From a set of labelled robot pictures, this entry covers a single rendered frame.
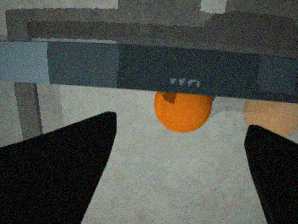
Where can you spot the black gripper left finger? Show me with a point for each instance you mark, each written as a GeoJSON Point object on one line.
{"type": "Point", "coordinates": [51, 178]}

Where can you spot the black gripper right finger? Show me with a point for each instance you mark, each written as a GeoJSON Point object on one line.
{"type": "Point", "coordinates": [273, 166]}

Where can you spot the clear glass corner walls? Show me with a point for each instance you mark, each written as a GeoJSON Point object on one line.
{"type": "Point", "coordinates": [11, 131]}

